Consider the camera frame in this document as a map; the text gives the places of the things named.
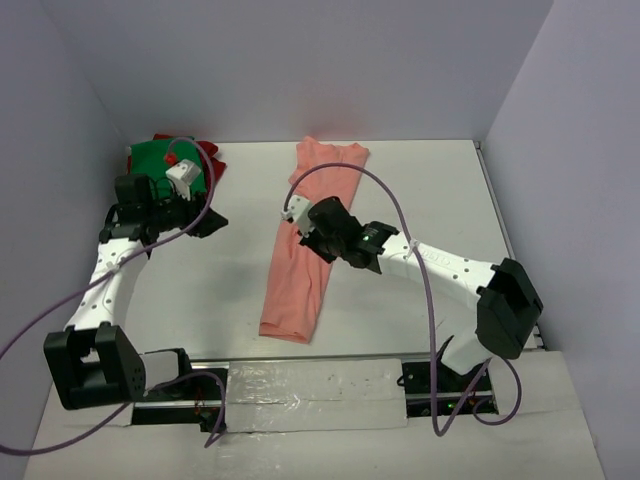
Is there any red folded t shirt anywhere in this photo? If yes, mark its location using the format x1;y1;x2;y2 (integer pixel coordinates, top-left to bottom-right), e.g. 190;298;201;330
126;133;227;180

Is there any green folded t shirt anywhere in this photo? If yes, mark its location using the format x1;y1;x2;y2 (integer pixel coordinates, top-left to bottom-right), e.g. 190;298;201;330
126;135;209;198

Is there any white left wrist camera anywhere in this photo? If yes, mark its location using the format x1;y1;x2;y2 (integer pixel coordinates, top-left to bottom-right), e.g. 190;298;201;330
165;153;202;200

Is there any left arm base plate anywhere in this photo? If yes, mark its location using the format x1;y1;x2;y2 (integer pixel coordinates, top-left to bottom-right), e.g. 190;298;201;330
131;374;222;433

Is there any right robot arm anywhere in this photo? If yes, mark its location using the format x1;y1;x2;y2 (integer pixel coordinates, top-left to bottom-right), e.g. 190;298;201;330
283;195;543;391

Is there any silver tape patch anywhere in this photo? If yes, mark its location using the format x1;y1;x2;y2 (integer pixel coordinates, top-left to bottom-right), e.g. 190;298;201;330
225;359;408;433

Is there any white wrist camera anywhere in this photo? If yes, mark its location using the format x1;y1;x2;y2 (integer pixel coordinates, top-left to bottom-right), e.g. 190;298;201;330
281;195;314;237
165;153;202;200

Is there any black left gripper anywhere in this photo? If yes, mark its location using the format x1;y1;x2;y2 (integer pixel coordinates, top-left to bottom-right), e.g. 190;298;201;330
147;182;229;239

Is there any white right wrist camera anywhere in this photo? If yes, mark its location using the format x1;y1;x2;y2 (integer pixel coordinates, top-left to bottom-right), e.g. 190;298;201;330
281;195;314;237

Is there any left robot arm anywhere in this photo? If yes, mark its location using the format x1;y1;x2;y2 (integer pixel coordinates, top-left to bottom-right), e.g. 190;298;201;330
43;173;228;410

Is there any pink t shirt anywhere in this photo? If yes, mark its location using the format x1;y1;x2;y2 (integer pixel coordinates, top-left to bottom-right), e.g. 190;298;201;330
259;137;370;344

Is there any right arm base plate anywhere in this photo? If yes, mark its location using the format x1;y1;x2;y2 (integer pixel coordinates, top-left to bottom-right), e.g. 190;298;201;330
396;361;498;418

